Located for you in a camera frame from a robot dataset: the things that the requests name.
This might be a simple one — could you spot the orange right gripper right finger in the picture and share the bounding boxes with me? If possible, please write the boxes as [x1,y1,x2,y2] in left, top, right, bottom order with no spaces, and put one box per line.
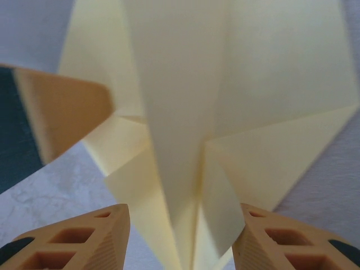
[232,202,360,270]

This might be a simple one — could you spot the yellow square paper sheet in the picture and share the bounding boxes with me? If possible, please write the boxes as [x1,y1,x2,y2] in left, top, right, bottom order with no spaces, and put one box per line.
[57,0,360,270]

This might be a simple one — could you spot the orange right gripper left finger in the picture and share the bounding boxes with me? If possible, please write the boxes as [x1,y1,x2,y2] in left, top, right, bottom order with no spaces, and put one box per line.
[0,204,132,270]

